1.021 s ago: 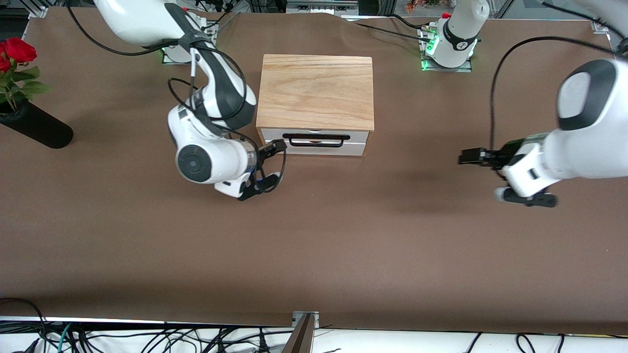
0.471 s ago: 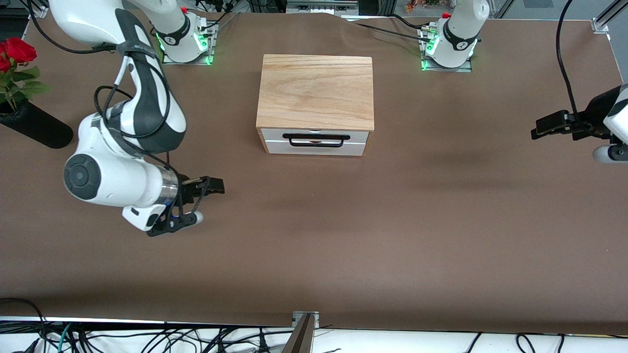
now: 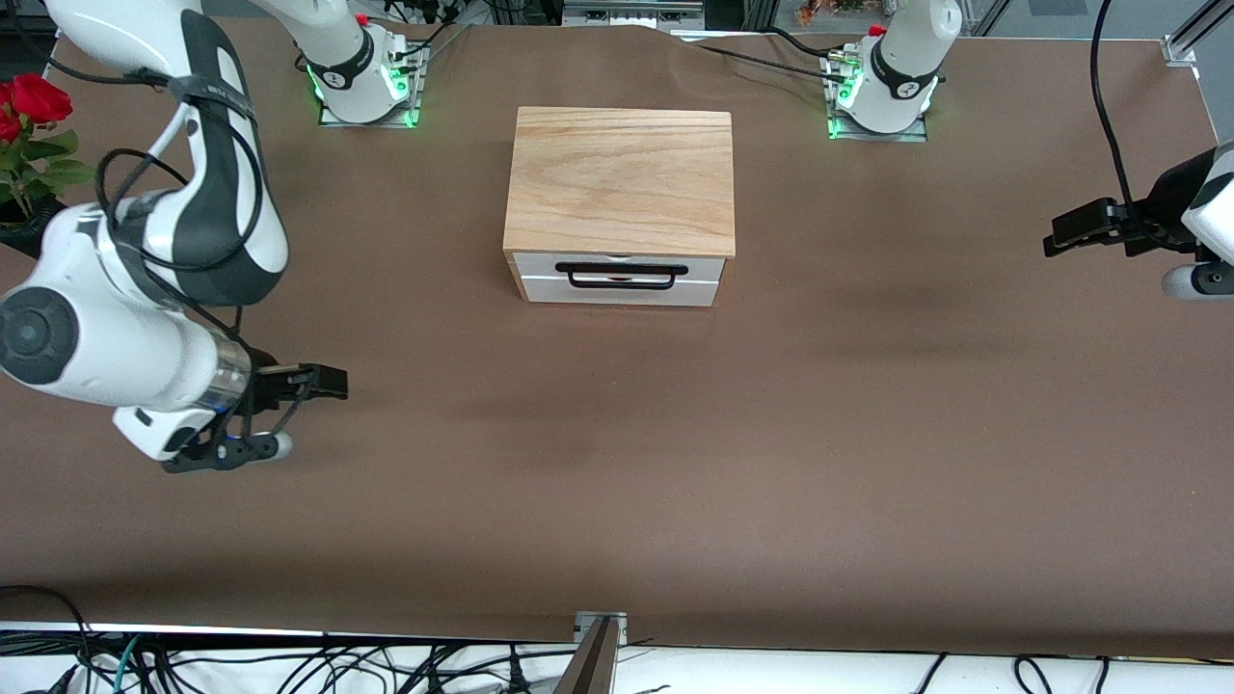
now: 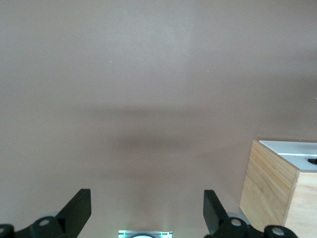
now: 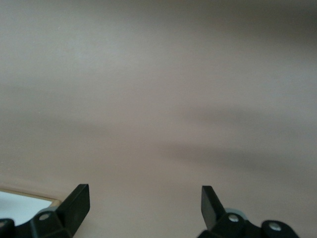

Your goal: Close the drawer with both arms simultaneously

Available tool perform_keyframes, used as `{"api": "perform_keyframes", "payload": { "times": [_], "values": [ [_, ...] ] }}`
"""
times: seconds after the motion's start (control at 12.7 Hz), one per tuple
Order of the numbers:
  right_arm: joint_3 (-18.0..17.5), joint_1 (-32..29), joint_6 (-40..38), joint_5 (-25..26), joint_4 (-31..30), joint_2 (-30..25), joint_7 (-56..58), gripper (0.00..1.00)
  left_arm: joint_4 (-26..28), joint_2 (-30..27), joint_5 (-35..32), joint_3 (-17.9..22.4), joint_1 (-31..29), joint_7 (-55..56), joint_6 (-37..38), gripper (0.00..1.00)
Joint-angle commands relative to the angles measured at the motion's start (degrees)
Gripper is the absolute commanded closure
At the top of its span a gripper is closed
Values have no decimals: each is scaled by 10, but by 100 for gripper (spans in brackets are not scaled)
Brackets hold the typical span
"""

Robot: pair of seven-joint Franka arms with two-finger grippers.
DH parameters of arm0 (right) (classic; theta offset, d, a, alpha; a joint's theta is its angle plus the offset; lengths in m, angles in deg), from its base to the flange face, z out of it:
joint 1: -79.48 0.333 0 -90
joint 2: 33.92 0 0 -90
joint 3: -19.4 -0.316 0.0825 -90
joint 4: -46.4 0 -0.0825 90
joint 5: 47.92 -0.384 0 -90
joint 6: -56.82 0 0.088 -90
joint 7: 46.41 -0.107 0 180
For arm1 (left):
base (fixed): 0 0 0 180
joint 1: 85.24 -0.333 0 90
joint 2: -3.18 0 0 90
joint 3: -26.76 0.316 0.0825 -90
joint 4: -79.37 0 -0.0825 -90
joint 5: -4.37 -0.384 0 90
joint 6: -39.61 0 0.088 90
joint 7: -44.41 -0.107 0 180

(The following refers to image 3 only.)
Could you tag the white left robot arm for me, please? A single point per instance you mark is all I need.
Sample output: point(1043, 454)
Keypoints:
point(901, 67)

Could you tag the light wooden drawer cabinet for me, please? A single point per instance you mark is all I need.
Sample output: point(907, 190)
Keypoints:
point(617, 183)

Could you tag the red rose bouquet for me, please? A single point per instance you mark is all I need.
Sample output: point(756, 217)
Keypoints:
point(39, 96)

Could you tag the grey equipment box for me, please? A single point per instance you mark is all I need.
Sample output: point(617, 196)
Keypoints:
point(631, 13)

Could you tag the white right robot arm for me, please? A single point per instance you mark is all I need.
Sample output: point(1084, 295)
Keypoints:
point(96, 337)

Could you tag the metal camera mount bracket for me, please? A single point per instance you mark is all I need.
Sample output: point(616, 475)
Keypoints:
point(598, 646)

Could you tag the brown table cover sheet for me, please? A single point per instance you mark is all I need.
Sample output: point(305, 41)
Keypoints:
point(675, 482)

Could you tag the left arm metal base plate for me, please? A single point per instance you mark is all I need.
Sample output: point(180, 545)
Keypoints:
point(916, 135)

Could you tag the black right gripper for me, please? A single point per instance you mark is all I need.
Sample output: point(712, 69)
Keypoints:
point(267, 387)

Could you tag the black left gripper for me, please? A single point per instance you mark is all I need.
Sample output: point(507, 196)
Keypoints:
point(1165, 214)

